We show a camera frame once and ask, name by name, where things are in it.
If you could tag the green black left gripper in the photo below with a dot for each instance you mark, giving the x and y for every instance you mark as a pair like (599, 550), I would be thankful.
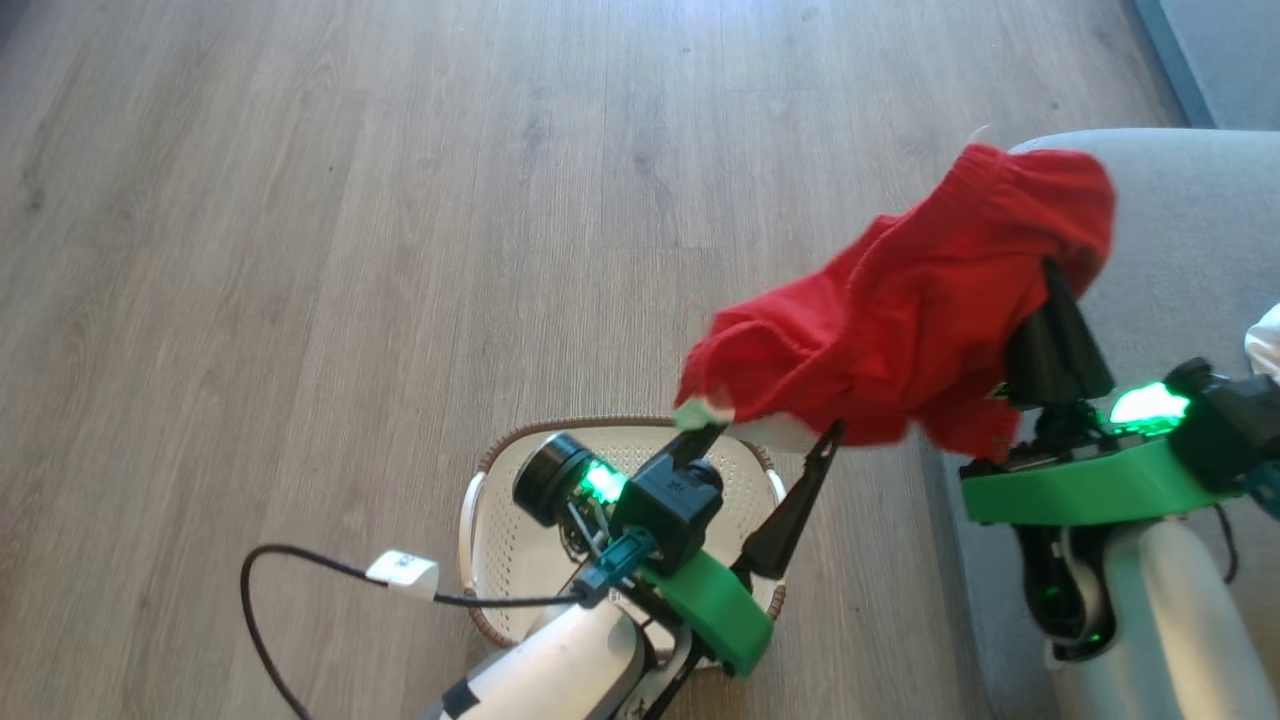
(715, 610)

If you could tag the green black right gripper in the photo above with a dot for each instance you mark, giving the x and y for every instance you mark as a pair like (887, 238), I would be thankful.
(1080, 490)

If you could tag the red knit sweater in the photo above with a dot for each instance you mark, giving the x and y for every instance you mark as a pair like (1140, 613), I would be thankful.
(900, 320)

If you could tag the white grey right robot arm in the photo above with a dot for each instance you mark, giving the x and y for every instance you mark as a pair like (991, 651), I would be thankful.
(1170, 630)

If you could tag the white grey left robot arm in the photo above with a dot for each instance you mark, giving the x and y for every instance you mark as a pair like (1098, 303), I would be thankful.
(560, 670)

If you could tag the white basket with brown rim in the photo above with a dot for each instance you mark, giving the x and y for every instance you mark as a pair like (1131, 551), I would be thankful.
(510, 560)

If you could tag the grey fabric sofa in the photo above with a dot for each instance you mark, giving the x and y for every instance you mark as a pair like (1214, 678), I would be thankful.
(1180, 250)

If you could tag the grey upholstered furniture piece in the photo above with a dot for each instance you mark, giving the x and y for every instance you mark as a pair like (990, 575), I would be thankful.
(1220, 50)

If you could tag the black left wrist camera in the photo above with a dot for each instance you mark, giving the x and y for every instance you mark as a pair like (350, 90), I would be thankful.
(640, 490)

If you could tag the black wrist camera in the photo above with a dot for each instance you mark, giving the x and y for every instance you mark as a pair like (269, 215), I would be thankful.
(1230, 430)
(640, 490)

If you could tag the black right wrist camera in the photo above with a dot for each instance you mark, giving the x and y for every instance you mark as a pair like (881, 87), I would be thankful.
(1230, 430)

